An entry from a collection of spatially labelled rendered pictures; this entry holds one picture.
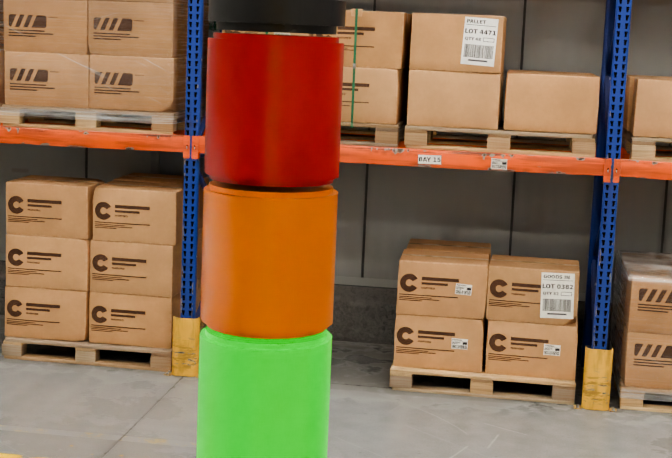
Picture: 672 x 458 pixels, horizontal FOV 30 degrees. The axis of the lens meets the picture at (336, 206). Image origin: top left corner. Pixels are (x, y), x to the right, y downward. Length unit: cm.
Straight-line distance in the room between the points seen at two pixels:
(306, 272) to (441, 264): 774
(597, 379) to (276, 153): 777
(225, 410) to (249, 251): 6
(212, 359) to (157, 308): 811
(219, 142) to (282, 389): 9
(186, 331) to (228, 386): 795
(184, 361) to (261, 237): 802
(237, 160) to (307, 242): 4
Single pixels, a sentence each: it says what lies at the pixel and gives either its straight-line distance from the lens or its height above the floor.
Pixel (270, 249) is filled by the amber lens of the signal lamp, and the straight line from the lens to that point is 44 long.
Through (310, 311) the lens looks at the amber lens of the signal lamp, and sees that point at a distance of 45.
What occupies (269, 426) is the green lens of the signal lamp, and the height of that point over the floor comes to 218.
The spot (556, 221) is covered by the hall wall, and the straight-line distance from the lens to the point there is 943.
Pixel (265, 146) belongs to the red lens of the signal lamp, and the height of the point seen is 229.
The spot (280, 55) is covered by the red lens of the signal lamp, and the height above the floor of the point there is 232.
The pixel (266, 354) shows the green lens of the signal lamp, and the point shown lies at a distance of 45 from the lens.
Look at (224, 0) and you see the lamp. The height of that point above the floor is 234.
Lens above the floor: 233
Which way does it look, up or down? 8 degrees down
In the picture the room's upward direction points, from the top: 2 degrees clockwise
